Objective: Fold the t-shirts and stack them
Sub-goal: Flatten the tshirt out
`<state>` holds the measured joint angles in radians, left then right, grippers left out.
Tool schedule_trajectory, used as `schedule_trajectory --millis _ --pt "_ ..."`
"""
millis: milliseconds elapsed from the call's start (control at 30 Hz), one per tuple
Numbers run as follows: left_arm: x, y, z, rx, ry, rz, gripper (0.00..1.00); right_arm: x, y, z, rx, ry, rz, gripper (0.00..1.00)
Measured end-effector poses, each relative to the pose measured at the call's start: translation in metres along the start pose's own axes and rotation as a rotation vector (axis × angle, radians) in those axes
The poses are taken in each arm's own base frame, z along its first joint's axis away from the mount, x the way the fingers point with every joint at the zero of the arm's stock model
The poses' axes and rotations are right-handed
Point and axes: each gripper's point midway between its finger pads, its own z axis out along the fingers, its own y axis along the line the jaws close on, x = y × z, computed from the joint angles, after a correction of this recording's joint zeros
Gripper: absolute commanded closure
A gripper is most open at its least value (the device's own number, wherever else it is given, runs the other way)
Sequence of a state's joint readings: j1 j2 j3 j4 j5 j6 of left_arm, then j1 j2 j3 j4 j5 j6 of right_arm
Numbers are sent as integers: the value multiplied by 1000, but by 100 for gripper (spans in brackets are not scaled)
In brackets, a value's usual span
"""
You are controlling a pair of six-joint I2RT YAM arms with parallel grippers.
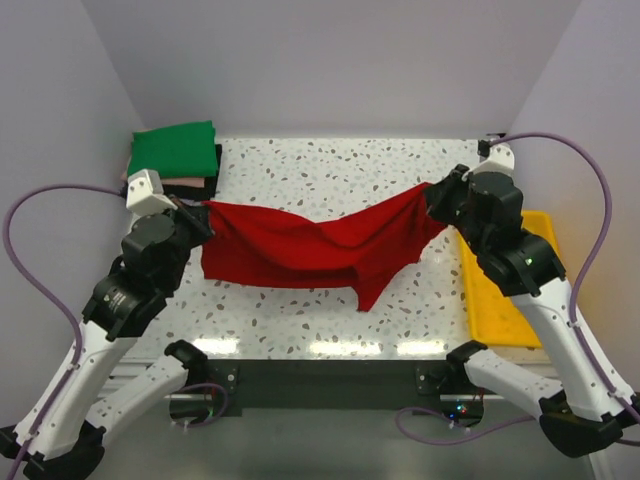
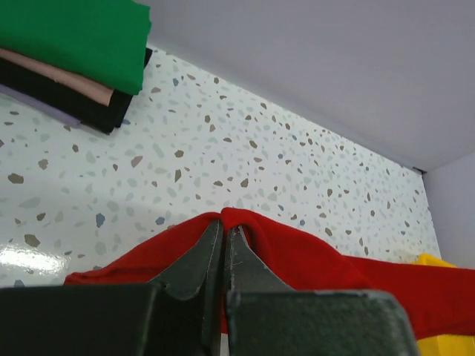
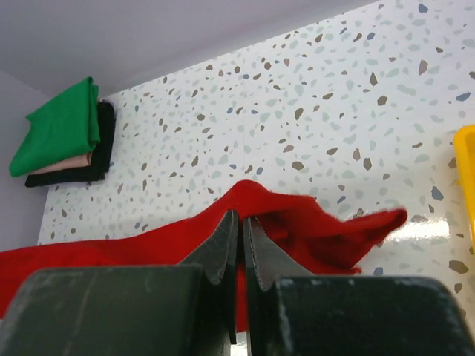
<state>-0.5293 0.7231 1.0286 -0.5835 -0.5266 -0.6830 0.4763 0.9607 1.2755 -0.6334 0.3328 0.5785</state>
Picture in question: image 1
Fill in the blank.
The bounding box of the red t shirt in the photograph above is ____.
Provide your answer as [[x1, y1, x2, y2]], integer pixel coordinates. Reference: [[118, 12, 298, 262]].
[[201, 184, 446, 312]]

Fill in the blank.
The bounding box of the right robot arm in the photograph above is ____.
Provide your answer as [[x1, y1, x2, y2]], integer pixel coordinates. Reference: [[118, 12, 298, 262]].
[[425, 165, 639, 458]]

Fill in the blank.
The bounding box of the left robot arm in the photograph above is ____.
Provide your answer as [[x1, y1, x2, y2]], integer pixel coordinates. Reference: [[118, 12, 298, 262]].
[[1, 206, 213, 479]]

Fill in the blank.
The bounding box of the pink folded t shirt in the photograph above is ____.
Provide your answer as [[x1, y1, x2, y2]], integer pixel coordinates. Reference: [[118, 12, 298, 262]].
[[119, 167, 206, 189]]

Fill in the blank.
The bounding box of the green folded t shirt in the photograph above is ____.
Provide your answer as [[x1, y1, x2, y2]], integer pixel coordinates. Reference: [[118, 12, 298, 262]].
[[127, 121, 219, 179]]

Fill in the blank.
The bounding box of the yellow plastic tray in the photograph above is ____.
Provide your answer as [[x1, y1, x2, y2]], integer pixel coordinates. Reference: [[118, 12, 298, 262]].
[[457, 209, 566, 349]]

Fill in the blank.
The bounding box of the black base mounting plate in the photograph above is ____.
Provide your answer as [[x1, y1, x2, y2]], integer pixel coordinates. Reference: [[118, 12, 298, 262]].
[[167, 358, 504, 419]]

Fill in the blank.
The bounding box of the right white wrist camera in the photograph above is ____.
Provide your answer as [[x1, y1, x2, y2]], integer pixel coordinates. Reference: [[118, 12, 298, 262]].
[[473, 140, 515, 177]]

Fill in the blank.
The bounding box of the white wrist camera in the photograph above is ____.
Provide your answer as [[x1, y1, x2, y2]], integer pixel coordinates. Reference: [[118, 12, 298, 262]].
[[126, 169, 177, 217], [473, 140, 515, 177]]

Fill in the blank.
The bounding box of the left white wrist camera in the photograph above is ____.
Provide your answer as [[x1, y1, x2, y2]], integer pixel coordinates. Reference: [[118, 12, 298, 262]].
[[126, 169, 177, 217]]

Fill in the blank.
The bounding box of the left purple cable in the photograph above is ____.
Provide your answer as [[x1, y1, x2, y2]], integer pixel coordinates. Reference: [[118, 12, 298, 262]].
[[0, 184, 126, 480]]

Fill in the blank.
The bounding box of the purple cable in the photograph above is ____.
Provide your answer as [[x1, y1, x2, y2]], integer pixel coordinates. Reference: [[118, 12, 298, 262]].
[[0, 184, 126, 480], [394, 132, 640, 446]]

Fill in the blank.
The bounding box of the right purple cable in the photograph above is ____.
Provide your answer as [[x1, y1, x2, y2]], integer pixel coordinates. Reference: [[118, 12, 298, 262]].
[[394, 132, 640, 446]]

